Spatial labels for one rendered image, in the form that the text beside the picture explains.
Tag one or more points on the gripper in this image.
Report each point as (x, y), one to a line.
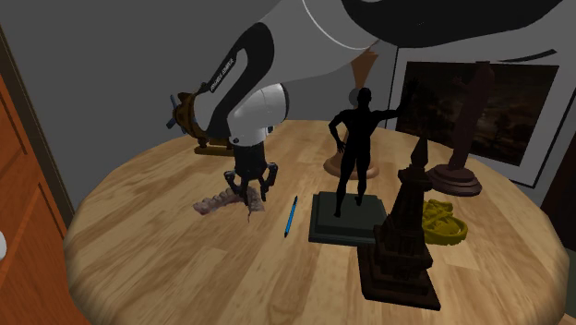
(250, 161)

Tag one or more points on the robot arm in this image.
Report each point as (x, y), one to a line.
(315, 40)

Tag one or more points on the pink jaw model with teeth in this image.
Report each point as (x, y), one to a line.
(216, 201)

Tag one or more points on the blue pen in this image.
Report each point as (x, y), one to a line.
(291, 217)

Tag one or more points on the tan wooden vase figure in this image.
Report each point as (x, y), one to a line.
(333, 166)

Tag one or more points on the brown ship wheel ornament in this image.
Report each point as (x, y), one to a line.
(187, 118)

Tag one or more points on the black human figure statue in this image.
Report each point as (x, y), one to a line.
(356, 148)

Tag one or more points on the round wooden table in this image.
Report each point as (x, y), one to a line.
(180, 270)

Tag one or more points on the dark brown tower figurine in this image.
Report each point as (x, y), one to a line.
(405, 234)

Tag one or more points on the dark brown sculpture, round base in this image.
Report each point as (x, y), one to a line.
(468, 130)

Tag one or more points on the orange wooden door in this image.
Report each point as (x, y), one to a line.
(27, 216)

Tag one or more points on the framed dark landscape picture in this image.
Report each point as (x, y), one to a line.
(517, 117)

